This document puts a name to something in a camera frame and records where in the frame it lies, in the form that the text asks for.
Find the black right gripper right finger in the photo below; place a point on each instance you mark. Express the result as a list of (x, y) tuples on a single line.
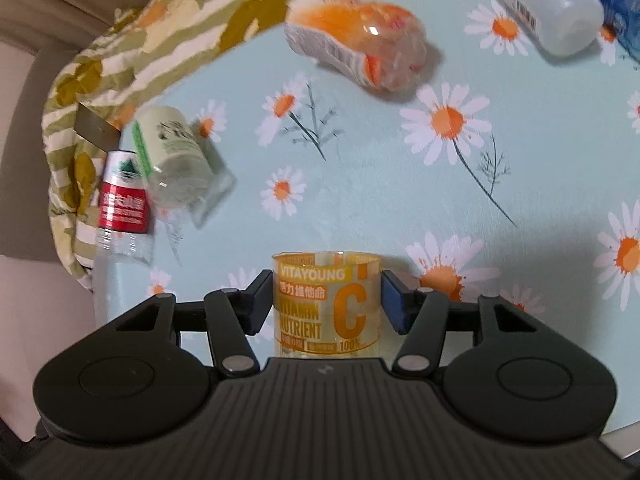
[(424, 317)]

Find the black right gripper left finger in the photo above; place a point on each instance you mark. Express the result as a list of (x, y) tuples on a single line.
[(228, 316)]

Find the yellow vitamin C cup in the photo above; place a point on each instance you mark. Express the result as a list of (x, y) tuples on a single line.
[(327, 303)]

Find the red label plastic cup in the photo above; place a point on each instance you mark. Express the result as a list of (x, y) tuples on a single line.
[(124, 243)]

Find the green label clear cup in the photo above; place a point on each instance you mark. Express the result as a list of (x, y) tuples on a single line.
[(181, 170)]

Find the white blue-cap label cup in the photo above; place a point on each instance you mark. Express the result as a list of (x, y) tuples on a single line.
[(562, 28)]

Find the light blue daisy tablecloth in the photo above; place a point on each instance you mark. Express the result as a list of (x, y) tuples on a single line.
[(504, 173)]

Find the grey bed headboard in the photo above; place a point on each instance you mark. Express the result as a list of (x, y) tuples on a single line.
[(25, 226)]

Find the brown cardboard piece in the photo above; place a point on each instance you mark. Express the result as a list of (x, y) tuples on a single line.
[(96, 130)]

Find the striped floral duvet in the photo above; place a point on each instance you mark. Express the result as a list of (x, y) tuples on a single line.
[(144, 53)]

